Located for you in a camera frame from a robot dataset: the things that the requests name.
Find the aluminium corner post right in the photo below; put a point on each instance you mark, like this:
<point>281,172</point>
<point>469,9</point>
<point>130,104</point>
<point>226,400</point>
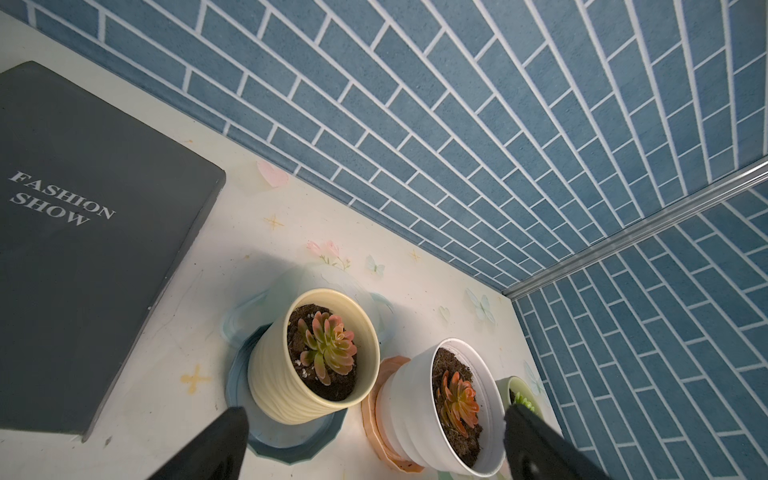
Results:
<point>712,195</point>

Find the grey-blue saucer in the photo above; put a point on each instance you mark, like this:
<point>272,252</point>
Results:
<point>288,444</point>

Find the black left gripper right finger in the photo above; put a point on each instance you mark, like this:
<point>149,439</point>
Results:
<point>536,451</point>

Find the bright green succulent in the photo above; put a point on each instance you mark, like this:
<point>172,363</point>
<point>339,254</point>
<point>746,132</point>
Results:
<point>517,398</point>

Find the pink-green succulent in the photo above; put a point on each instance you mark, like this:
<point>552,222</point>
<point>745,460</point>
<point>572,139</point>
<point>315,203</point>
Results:
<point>329,346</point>

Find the red succulent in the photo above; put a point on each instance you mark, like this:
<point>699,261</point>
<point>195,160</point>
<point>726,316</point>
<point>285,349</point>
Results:
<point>456,404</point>

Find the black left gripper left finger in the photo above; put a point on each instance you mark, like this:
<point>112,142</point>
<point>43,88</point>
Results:
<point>215,453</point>

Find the pink saucer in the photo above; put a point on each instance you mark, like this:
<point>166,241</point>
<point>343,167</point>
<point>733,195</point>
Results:
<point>376,439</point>

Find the green plant pot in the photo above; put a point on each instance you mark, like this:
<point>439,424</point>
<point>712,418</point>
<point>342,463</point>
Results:
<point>516,384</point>

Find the white plant pot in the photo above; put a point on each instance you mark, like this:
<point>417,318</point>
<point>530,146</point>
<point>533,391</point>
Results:
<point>408,419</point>

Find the cream ribbed plant pot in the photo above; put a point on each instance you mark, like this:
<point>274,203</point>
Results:
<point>290,393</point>

